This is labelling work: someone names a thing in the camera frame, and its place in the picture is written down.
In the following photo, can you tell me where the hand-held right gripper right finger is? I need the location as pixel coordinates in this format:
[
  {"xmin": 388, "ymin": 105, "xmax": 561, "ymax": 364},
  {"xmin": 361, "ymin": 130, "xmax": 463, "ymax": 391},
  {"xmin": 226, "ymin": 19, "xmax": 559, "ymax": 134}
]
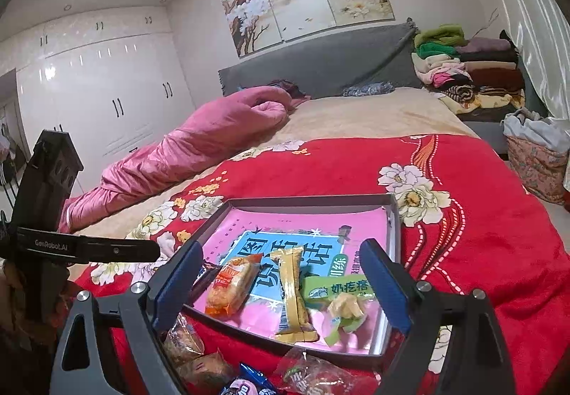
[{"xmin": 358, "ymin": 238, "xmax": 517, "ymax": 395}]

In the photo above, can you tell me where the dark patterned cloth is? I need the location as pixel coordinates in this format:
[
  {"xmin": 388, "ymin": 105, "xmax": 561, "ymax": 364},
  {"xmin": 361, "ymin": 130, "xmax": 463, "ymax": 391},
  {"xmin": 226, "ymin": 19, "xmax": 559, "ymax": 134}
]
[{"xmin": 342, "ymin": 81, "xmax": 396, "ymax": 97}]

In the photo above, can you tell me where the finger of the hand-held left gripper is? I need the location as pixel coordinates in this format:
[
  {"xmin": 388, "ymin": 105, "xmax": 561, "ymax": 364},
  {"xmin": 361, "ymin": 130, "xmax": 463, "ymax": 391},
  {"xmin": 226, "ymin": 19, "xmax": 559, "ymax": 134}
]
[{"xmin": 73, "ymin": 235, "xmax": 161, "ymax": 264}]

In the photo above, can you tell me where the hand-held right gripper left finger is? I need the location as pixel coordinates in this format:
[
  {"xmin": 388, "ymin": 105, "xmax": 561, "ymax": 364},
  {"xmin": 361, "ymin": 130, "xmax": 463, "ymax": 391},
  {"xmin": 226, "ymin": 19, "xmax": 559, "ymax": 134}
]
[{"xmin": 49, "ymin": 238, "xmax": 204, "ymax": 395}]

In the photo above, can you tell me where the yellow wafer bar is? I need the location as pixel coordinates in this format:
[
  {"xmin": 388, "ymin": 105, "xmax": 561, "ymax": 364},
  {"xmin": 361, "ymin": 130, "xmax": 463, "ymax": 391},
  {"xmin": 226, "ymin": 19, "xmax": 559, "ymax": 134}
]
[{"xmin": 269, "ymin": 245, "xmax": 320, "ymax": 344}]

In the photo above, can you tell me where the pink book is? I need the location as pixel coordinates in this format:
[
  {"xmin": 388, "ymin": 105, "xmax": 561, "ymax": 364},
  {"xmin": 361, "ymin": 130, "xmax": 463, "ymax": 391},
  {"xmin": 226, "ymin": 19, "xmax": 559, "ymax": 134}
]
[{"xmin": 196, "ymin": 206, "xmax": 397, "ymax": 355}]

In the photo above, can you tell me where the green snack packet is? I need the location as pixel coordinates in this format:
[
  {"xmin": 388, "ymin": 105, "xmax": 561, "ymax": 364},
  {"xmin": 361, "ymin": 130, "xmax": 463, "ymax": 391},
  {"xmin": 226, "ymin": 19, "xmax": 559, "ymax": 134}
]
[{"xmin": 303, "ymin": 274, "xmax": 375, "ymax": 300}]

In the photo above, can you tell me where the white satin curtain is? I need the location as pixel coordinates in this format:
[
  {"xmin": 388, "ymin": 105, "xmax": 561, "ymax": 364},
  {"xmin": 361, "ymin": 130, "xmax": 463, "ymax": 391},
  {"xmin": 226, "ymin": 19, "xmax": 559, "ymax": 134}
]
[{"xmin": 472, "ymin": 0, "xmax": 570, "ymax": 129}]

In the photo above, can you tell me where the clear crinkled snack packet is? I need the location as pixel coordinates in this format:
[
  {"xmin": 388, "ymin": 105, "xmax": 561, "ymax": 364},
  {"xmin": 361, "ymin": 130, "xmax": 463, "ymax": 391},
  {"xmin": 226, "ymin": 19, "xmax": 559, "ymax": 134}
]
[{"xmin": 177, "ymin": 349, "xmax": 237, "ymax": 395}]

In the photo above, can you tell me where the stack of folded clothes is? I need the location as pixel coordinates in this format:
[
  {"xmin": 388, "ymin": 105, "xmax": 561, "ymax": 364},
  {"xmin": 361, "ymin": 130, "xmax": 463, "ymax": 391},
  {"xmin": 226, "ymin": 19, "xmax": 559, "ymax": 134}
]
[{"xmin": 410, "ymin": 24, "xmax": 526, "ymax": 113}]

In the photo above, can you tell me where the orange snack packet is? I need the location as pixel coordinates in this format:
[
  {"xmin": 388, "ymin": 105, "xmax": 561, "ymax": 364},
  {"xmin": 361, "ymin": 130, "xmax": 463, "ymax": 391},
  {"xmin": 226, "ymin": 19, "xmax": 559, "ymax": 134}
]
[{"xmin": 205, "ymin": 253, "xmax": 263, "ymax": 319}]

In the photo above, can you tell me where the white wardrobe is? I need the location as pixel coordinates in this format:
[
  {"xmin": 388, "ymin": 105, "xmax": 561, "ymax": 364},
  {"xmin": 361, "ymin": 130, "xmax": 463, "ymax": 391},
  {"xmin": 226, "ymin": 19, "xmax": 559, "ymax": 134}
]
[{"xmin": 0, "ymin": 5, "xmax": 197, "ymax": 200}]

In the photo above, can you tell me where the beige bed sheet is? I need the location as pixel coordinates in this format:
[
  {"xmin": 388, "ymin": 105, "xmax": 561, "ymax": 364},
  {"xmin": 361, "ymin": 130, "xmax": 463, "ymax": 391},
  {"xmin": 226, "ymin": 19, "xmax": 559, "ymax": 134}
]
[{"xmin": 67, "ymin": 88, "xmax": 482, "ymax": 218}]

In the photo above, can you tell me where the floral fabric basket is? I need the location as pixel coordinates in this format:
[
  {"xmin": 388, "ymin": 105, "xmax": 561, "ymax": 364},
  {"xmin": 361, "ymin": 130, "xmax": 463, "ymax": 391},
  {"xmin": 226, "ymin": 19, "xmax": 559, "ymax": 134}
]
[{"xmin": 505, "ymin": 134, "xmax": 570, "ymax": 205}]

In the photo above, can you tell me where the blue snack packet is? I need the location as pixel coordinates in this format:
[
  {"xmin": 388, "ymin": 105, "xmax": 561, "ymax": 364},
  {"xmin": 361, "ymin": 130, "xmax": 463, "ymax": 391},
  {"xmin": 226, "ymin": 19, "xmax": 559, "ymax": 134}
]
[{"xmin": 218, "ymin": 362, "xmax": 279, "ymax": 395}]

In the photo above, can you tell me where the yellow candy clear wrapper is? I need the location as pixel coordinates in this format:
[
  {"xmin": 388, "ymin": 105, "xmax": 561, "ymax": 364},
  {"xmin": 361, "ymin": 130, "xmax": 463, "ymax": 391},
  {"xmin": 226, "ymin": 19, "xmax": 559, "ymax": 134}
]
[{"xmin": 326, "ymin": 292, "xmax": 369, "ymax": 347}]

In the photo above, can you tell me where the light cloth pile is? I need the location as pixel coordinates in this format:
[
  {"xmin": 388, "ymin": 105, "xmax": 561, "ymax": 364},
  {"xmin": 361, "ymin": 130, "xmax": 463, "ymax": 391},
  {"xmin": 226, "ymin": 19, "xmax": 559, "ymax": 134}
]
[{"xmin": 502, "ymin": 108, "xmax": 570, "ymax": 153}]

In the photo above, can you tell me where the pink quilt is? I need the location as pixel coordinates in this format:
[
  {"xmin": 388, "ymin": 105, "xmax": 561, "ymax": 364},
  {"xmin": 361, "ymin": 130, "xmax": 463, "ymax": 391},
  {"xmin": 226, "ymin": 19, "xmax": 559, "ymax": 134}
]
[{"xmin": 58, "ymin": 85, "xmax": 289, "ymax": 234}]

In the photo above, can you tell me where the dark shallow cardboard box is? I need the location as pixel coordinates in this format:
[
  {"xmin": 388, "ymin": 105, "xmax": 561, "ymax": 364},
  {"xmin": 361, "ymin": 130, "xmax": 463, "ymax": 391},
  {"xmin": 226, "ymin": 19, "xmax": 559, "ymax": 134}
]
[{"xmin": 185, "ymin": 194, "xmax": 404, "ymax": 373}]

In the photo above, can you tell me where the clear round cookie packet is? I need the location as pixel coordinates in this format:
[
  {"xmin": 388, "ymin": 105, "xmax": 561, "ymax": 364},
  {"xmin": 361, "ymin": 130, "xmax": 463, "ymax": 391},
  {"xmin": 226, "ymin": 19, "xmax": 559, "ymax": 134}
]
[{"xmin": 161, "ymin": 312, "xmax": 206, "ymax": 368}]

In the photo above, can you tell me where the grey headboard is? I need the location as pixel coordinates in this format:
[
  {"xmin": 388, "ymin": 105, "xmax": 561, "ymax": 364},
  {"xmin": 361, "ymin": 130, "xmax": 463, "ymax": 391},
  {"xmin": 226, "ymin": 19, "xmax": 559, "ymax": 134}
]
[{"xmin": 218, "ymin": 19, "xmax": 421, "ymax": 99}]

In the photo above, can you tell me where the clear pastry packet green label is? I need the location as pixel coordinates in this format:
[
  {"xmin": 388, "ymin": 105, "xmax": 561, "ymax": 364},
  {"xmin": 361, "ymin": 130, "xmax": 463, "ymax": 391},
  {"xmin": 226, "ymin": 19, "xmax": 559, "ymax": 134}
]
[{"xmin": 274, "ymin": 348, "xmax": 354, "ymax": 395}]

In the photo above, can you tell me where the red floral blanket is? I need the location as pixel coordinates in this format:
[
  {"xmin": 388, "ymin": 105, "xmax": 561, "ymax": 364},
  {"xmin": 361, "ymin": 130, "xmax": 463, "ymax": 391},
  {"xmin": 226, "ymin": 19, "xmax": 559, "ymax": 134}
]
[{"xmin": 73, "ymin": 133, "xmax": 570, "ymax": 395}]

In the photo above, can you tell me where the maroon cloth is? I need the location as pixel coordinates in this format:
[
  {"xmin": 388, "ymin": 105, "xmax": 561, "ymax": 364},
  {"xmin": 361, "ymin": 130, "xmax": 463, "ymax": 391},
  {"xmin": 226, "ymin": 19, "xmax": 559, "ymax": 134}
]
[{"xmin": 267, "ymin": 80, "xmax": 312, "ymax": 111}]

